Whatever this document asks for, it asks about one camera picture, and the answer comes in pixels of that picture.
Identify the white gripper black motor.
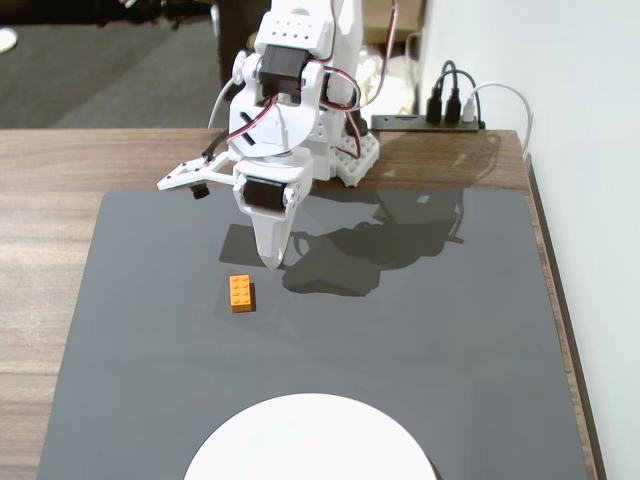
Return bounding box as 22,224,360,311
232,157,314,271

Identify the orange lego block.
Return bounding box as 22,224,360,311
228,274,257,315

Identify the white round plate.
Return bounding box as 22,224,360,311
183,393,444,480

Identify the black USB hub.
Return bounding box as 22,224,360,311
370,113,487,133

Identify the dark furniture leg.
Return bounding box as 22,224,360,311
217,0,261,131

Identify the dark grey mat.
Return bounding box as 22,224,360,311
37,188,599,480

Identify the white plastic bag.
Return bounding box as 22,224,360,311
357,32,422,117

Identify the brown cardboard box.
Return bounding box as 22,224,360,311
360,0,427,44

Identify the black camera cable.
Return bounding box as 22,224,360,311
201,130,232,162

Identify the red gripper servo wire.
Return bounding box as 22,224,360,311
225,94,281,147

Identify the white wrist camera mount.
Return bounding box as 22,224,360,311
156,151,236,202

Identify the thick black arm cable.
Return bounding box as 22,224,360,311
344,108,373,151

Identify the thin white cable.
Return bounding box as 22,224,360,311
206,77,239,132

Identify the black USB cable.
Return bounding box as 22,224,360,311
425,59,461,126
432,69,485,126

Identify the long red servo wire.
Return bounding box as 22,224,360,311
319,0,399,112

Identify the white USB cable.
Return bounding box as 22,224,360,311
461,81,536,164

